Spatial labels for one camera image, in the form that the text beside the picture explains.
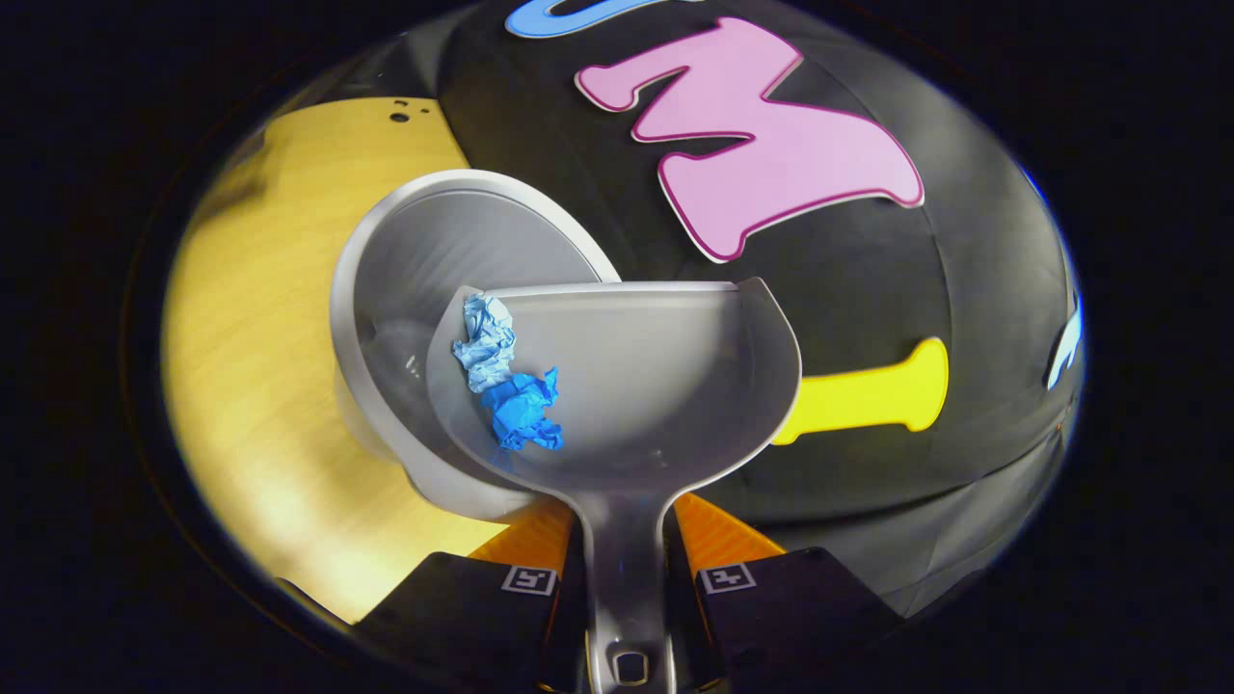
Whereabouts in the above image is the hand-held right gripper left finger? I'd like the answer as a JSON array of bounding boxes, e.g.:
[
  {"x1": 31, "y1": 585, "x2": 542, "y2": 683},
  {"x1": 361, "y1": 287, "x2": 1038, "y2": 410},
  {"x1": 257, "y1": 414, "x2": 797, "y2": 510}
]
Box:
[{"x1": 349, "y1": 496, "x2": 591, "y2": 693}]

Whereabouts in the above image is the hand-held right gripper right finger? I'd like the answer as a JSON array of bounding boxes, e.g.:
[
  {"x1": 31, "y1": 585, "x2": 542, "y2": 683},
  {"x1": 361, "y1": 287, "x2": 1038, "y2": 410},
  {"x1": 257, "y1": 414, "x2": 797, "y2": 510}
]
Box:
[{"x1": 665, "y1": 492, "x2": 907, "y2": 691}]

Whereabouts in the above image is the yellow wooden desktop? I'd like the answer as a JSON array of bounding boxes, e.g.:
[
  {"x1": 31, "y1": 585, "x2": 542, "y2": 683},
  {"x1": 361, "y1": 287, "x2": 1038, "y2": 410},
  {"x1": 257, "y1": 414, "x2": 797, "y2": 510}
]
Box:
[{"x1": 162, "y1": 94, "x2": 512, "y2": 626}]

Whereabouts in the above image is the grey dustpan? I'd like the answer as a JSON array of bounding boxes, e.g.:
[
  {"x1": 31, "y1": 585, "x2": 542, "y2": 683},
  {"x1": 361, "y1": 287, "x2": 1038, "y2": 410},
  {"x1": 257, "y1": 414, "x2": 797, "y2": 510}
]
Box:
[{"x1": 426, "y1": 278, "x2": 803, "y2": 693}]

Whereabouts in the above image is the light blue paper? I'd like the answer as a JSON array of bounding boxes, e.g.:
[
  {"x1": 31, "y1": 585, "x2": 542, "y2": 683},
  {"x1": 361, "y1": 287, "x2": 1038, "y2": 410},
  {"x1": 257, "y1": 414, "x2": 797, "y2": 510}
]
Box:
[{"x1": 452, "y1": 292, "x2": 519, "y2": 394}]

